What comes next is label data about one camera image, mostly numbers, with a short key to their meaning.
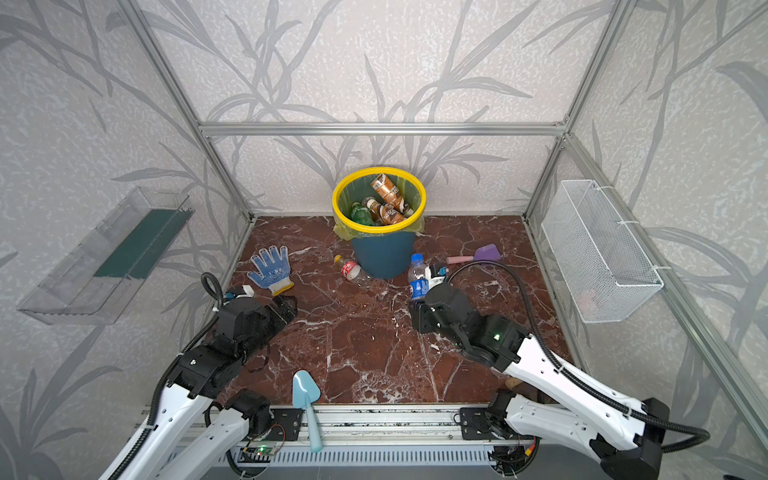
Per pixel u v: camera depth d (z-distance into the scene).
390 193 0.91
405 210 0.94
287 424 0.73
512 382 0.77
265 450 0.70
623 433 0.39
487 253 1.08
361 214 0.89
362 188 0.96
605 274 0.62
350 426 0.75
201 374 0.48
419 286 0.69
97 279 0.65
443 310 0.50
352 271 1.02
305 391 0.79
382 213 0.87
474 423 0.75
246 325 0.55
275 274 1.03
